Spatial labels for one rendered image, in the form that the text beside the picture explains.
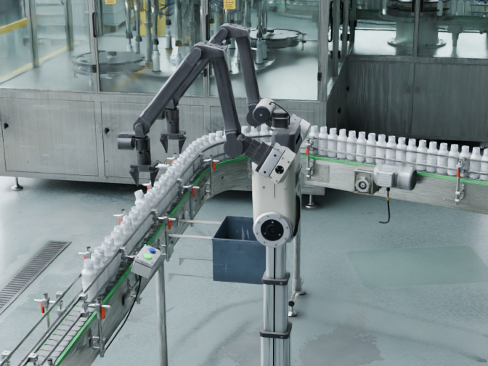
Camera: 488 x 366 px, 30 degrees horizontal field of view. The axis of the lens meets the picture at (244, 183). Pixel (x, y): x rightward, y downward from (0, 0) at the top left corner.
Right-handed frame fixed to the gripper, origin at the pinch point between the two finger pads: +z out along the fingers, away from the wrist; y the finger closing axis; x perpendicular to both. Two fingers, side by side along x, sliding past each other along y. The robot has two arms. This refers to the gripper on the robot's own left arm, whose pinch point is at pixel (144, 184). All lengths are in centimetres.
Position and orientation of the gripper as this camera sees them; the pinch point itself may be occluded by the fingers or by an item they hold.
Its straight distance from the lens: 367.3
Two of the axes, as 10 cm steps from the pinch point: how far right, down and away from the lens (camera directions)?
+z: 0.1, 9.5, 3.3
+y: 9.8, 0.6, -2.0
